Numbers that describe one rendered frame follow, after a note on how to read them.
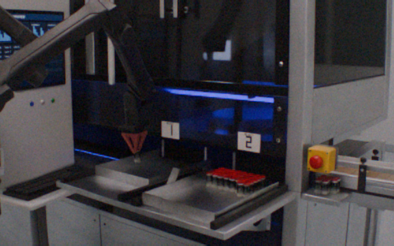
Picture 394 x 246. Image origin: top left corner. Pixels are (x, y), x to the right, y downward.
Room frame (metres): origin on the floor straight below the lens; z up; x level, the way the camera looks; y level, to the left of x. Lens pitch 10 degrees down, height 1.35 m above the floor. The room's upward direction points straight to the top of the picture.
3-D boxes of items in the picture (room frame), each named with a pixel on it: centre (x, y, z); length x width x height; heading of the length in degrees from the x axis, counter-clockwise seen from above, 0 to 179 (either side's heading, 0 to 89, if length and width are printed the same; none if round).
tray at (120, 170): (1.65, 0.13, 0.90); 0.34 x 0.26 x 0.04; 142
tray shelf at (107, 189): (1.49, 0.04, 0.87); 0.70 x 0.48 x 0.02; 52
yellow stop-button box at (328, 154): (1.38, -0.41, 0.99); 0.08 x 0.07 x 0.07; 142
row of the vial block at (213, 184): (1.42, -0.12, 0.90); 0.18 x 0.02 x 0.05; 51
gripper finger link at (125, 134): (1.58, 0.19, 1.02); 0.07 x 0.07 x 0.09; 61
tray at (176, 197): (1.36, -0.07, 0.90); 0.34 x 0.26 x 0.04; 141
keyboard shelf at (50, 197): (1.74, 0.56, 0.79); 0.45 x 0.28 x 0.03; 152
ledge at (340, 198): (1.40, -0.44, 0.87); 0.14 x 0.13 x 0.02; 142
